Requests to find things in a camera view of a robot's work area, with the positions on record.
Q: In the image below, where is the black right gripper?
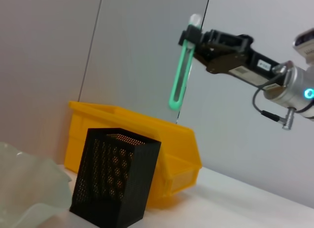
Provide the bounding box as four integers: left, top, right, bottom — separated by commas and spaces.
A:
178, 25, 281, 88

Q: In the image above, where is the green utility knife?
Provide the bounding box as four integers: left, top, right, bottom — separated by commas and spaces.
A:
168, 13, 204, 111

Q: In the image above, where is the black mesh pen holder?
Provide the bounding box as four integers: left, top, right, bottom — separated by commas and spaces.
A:
69, 127, 162, 228

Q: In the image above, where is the clear wavy glass fruit bowl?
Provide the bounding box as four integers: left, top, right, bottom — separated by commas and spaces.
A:
0, 141, 73, 228

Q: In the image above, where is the white partition board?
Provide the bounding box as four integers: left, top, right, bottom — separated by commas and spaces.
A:
78, 0, 211, 126

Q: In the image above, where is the yellow plastic storage bin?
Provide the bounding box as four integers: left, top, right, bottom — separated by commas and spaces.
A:
64, 101, 203, 210

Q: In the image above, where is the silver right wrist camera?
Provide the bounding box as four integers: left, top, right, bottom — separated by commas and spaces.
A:
292, 28, 314, 65

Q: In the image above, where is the right wrist connector cable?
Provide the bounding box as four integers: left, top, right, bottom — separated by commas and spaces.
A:
252, 62, 298, 131

